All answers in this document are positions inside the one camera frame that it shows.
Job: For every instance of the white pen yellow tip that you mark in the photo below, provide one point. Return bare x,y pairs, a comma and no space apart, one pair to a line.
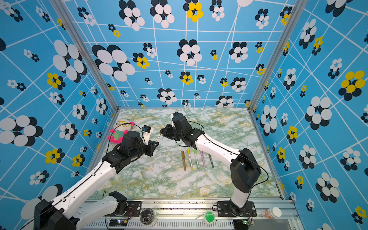
189,156

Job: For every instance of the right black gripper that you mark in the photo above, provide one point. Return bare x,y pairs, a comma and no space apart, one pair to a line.
168,129

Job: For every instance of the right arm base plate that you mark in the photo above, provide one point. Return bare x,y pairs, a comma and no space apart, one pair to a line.
228,209

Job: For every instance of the green gel pen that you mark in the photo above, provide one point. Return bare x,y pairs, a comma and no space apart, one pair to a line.
211,160

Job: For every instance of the aluminium front frame rail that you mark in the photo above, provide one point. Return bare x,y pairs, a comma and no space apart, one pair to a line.
186,208

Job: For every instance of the green push button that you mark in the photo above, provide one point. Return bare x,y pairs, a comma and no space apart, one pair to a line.
209,217

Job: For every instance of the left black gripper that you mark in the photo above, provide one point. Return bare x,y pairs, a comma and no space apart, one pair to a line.
151,147

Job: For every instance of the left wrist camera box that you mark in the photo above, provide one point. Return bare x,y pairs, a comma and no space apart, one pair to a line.
146,132

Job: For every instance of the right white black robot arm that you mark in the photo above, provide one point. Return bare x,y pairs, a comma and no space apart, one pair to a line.
245,171

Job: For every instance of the white pen green tip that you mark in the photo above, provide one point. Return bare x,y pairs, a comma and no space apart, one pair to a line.
196,158

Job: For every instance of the white orange bottle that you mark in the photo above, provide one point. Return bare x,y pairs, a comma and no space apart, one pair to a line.
273,213

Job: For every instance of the white pink plush toy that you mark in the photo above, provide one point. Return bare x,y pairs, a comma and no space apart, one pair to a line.
119,130

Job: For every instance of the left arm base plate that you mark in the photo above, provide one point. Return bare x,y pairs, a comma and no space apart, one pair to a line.
128,209

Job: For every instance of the brown gel pen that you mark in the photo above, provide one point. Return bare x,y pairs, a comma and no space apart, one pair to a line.
184,160

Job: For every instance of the pink gel pen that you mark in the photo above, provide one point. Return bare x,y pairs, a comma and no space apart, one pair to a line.
203,158

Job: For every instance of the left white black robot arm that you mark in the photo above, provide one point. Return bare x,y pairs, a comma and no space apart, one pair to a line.
65,211

